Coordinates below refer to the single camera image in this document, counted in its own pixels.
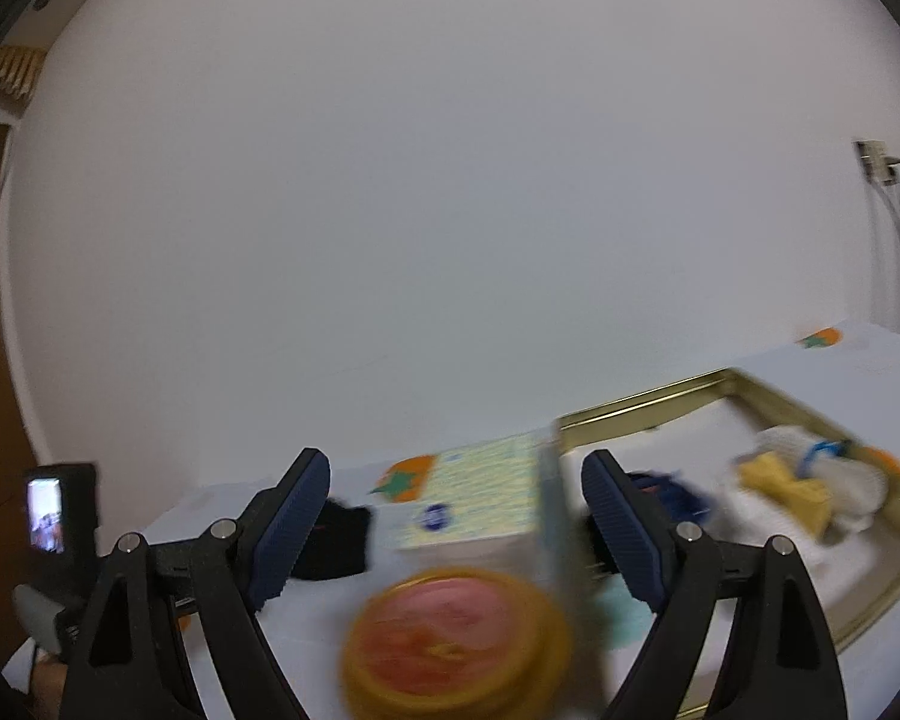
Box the black fuzzy sock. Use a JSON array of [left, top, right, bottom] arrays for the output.
[[290, 499, 374, 582]]

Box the teal small soft item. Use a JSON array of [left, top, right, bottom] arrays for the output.
[[595, 575, 653, 652]]

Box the yellow bow hair clip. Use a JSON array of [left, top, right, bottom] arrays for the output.
[[736, 452, 832, 538]]

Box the white knitted cloth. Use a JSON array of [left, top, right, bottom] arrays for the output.
[[756, 426, 889, 533]]

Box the gold metal tray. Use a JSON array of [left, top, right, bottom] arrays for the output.
[[556, 366, 900, 718]]

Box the white persimmon print tablecloth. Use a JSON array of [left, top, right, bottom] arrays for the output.
[[7, 322, 900, 718]]

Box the yellow patterned tissue pack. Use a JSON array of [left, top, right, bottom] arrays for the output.
[[388, 425, 610, 714]]

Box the yellow round tin pink lid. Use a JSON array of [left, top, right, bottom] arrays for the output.
[[340, 567, 574, 718]]

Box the wall socket with plug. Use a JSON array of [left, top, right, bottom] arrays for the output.
[[854, 140, 900, 187]]

